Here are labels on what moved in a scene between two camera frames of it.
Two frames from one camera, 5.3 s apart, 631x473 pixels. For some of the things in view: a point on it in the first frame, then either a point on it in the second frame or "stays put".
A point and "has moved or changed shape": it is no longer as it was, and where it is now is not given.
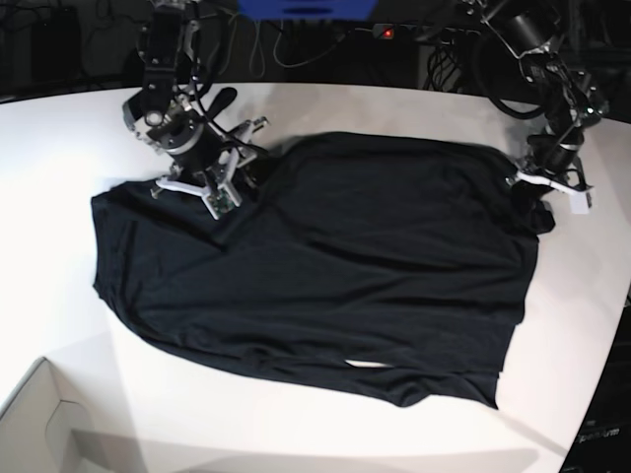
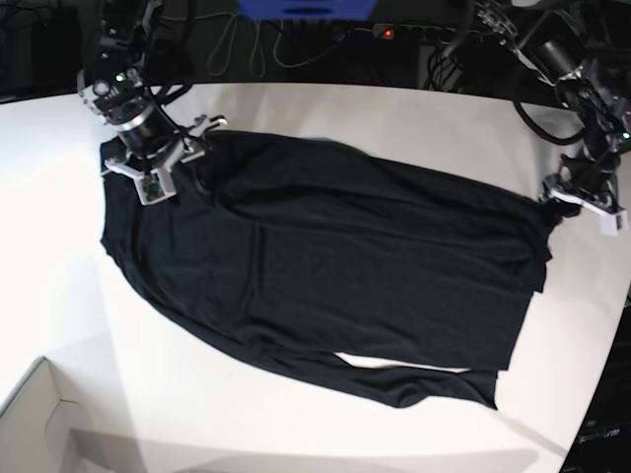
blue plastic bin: [308, 10] stays put
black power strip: [427, 33] stays put
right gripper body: [553, 164] to [586, 183]
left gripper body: [220, 177] to [185, 148]
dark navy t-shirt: [404, 261] has moved or changed shape
